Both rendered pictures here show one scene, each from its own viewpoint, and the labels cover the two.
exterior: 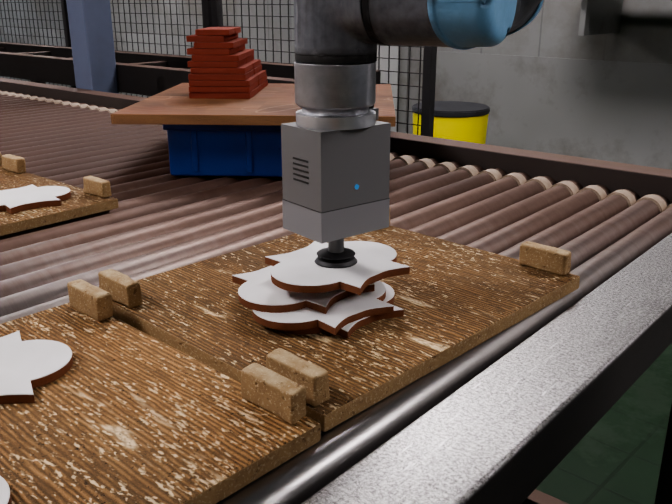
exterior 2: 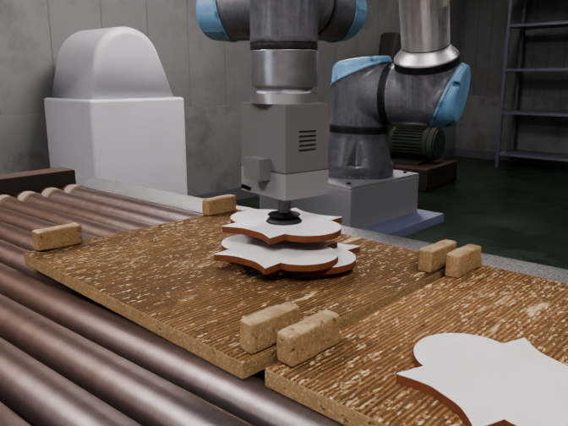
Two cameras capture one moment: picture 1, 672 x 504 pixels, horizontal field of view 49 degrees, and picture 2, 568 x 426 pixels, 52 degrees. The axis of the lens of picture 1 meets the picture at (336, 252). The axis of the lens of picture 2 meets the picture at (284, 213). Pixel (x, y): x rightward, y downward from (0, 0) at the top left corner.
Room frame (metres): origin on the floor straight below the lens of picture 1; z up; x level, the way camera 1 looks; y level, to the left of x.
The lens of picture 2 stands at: (0.69, 0.66, 1.15)
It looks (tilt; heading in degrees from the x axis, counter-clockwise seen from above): 13 degrees down; 270
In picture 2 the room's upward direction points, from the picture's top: straight up
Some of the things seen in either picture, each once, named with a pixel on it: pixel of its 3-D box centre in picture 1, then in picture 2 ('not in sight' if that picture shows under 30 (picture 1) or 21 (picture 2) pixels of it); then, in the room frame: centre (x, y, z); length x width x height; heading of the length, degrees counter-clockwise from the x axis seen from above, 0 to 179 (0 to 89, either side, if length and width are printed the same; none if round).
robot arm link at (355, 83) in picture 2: not in sight; (363, 90); (0.54, -0.51, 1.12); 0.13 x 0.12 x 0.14; 149
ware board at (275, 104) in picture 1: (271, 101); not in sight; (1.53, 0.13, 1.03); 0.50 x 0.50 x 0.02; 87
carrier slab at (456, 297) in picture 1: (343, 290); (237, 263); (0.75, -0.01, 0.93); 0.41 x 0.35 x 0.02; 136
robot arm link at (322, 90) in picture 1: (338, 86); (282, 72); (0.70, 0.00, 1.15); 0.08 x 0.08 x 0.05
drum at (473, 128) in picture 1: (447, 168); not in sight; (3.99, -0.62, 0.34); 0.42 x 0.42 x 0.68
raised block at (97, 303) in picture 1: (89, 299); (309, 337); (0.67, 0.24, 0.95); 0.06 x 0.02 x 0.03; 47
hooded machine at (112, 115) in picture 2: not in sight; (119, 139); (1.84, -3.36, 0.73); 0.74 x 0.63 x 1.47; 47
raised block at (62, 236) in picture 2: not in sight; (57, 237); (0.98, -0.05, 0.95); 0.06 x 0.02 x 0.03; 46
